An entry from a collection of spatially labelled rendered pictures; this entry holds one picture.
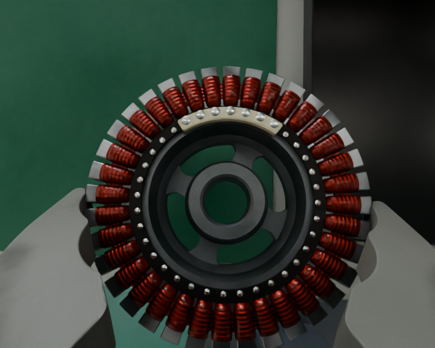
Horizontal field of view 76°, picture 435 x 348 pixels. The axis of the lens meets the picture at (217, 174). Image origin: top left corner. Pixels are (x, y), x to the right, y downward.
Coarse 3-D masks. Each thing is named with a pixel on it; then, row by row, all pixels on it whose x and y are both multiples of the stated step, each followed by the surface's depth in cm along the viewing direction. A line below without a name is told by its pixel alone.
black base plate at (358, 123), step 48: (336, 0) 19; (384, 0) 19; (432, 0) 19; (336, 48) 18; (384, 48) 18; (432, 48) 18; (336, 96) 18; (384, 96) 18; (432, 96) 18; (384, 144) 18; (432, 144) 17; (384, 192) 17; (432, 192) 17; (432, 240) 17
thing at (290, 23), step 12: (288, 0) 21; (300, 0) 21; (288, 12) 21; (300, 12) 21; (288, 24) 21; (300, 24) 21; (276, 36) 21; (288, 36) 21; (300, 36) 21; (276, 48) 21; (288, 48) 21; (300, 48) 21; (276, 60) 21; (288, 60) 21; (300, 60) 21; (276, 72) 21; (288, 72) 21; (300, 72) 21; (288, 84) 20; (300, 84) 20; (276, 180) 19; (276, 192) 19; (276, 204) 19; (0, 252) 19; (348, 264) 19; (108, 276) 19; (348, 288) 18
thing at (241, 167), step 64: (128, 128) 11; (192, 128) 11; (256, 128) 11; (320, 128) 11; (128, 192) 11; (192, 192) 12; (256, 192) 12; (320, 192) 11; (128, 256) 10; (192, 256) 12; (256, 256) 13; (320, 256) 10; (192, 320) 10; (256, 320) 10; (320, 320) 10
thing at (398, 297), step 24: (384, 216) 10; (384, 240) 9; (408, 240) 9; (360, 264) 10; (384, 264) 8; (408, 264) 8; (432, 264) 8; (360, 288) 7; (384, 288) 7; (408, 288) 7; (432, 288) 7; (360, 312) 7; (384, 312) 7; (408, 312) 7; (432, 312) 7; (336, 336) 7; (360, 336) 6; (384, 336) 6; (408, 336) 6; (432, 336) 6
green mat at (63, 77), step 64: (0, 0) 22; (64, 0) 21; (128, 0) 21; (192, 0) 21; (256, 0) 21; (0, 64) 21; (64, 64) 21; (128, 64) 21; (192, 64) 21; (256, 64) 20; (0, 128) 20; (64, 128) 20; (0, 192) 19; (64, 192) 19
